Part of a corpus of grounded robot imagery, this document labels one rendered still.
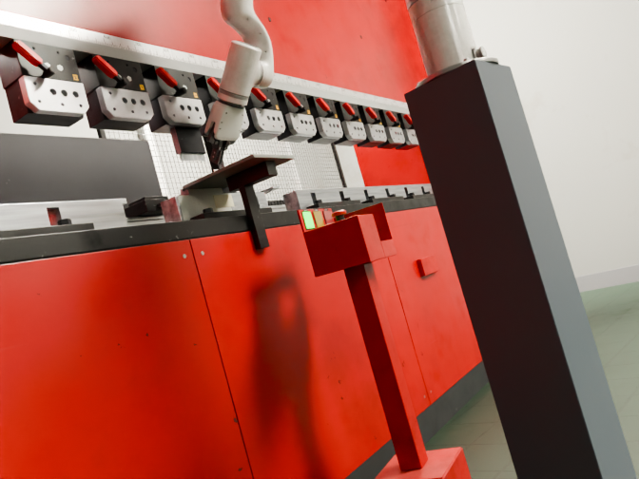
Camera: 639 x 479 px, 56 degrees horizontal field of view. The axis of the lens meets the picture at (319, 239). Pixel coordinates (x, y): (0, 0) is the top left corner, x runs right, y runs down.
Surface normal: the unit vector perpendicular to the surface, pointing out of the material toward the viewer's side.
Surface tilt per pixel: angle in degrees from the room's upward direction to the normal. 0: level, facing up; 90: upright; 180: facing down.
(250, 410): 90
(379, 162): 90
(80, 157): 90
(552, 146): 90
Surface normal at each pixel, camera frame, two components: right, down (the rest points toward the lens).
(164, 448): 0.80, -0.26
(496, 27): -0.65, 0.14
